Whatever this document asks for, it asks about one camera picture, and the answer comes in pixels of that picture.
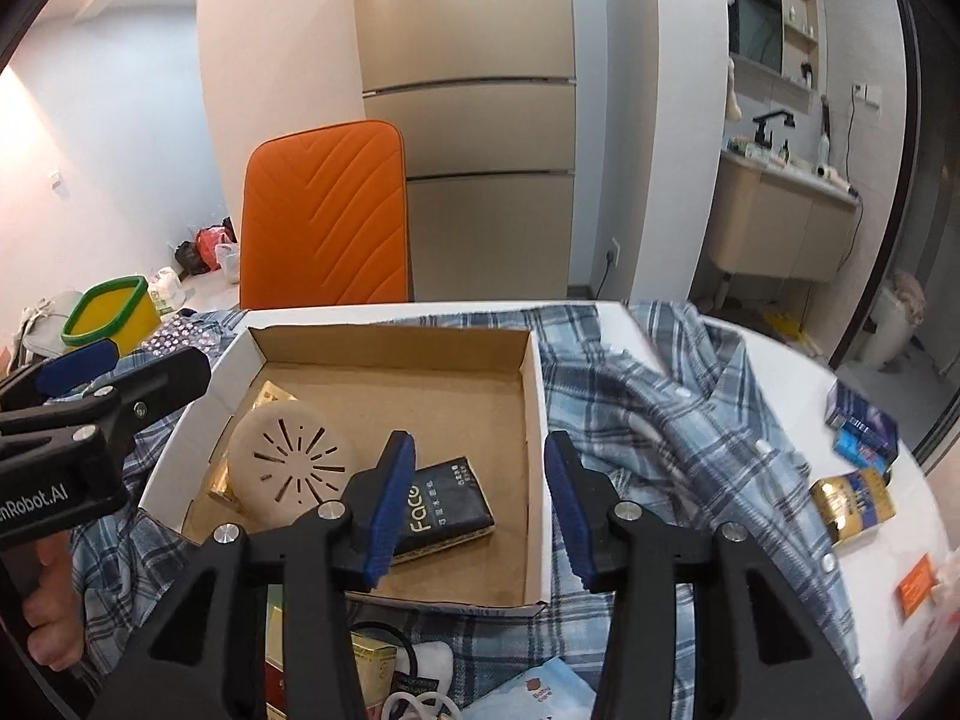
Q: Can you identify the black hair dryer cable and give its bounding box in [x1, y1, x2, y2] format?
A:
[836, 101, 863, 267]

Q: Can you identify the wooden niche shelf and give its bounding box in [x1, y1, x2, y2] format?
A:
[780, 0, 818, 110]

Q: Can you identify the white charger cable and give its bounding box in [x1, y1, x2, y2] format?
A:
[386, 692, 460, 720]

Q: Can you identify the black tissue pack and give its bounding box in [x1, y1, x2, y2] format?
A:
[390, 456, 496, 565]

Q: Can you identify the bright blue cigarette pack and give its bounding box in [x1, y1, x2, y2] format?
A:
[835, 426, 892, 475]

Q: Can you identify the bathroom mirror cabinet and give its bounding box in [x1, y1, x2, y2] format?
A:
[731, 0, 785, 77]

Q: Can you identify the shallow cardboard box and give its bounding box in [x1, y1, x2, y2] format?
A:
[139, 304, 556, 616]

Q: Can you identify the white trash bin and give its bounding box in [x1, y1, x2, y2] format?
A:
[855, 270, 927, 370]

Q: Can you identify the black framed glass door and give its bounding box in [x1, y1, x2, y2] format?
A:
[829, 0, 960, 466]

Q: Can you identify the floral patterned cloth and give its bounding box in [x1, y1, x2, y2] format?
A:
[142, 311, 226, 361]

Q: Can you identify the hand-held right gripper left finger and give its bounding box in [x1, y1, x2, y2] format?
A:
[94, 429, 418, 720]

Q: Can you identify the person's left hand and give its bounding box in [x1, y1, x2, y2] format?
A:
[21, 529, 85, 672]

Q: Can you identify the grey cloth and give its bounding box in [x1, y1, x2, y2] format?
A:
[15, 304, 80, 361]

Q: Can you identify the white hair dryer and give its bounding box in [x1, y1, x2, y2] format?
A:
[816, 163, 858, 196]

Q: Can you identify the dark blue packet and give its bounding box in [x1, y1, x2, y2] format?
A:
[827, 381, 899, 451]

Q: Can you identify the orange chair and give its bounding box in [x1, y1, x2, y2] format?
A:
[238, 120, 412, 310]

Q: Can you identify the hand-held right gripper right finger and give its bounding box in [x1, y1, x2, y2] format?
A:
[544, 429, 875, 720]

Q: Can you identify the light blue tissue packet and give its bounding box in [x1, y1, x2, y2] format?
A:
[461, 656, 601, 720]

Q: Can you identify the black faucet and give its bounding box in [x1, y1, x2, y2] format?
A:
[752, 111, 794, 151]

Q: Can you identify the blue plaid shirt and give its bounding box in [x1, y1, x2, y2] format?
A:
[71, 300, 848, 720]

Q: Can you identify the clear plastic packet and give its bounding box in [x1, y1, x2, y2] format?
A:
[892, 577, 960, 698]

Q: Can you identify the white round pad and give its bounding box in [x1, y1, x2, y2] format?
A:
[411, 641, 455, 695]

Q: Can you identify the yellow small box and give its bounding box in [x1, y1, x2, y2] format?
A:
[351, 634, 398, 702]

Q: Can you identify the round beige vented disc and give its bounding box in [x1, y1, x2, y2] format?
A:
[227, 399, 355, 530]

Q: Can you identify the red and cream cigarette pack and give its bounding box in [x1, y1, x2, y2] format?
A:
[264, 583, 292, 717]

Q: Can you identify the orange card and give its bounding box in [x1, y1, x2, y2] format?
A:
[896, 551, 937, 616]

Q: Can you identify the gold and blue cigarette pack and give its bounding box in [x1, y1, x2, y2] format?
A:
[206, 381, 297, 511]

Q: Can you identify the beige vanity cabinet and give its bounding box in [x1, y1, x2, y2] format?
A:
[709, 148, 862, 282]

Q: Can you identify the yellow bin with green rim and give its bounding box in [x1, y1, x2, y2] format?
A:
[61, 277, 151, 352]

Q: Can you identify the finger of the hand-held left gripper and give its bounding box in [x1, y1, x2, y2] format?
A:
[0, 347, 213, 436]
[0, 339, 119, 413]

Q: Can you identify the beige three-door refrigerator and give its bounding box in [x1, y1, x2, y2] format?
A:
[349, 0, 578, 302]

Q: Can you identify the black small box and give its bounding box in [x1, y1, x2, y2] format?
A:
[388, 671, 440, 700]

